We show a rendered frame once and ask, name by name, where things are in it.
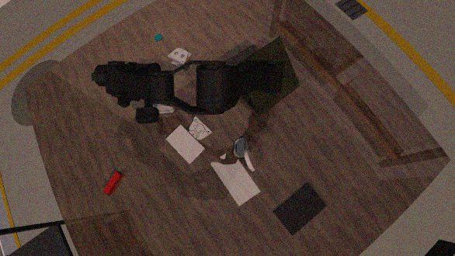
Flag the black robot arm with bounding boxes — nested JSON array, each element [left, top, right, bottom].
[[91, 61, 283, 115]]

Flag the red rectangular block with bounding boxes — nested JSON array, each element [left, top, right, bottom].
[[103, 171, 123, 195]]

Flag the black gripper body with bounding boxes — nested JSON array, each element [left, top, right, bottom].
[[136, 63, 162, 124]]

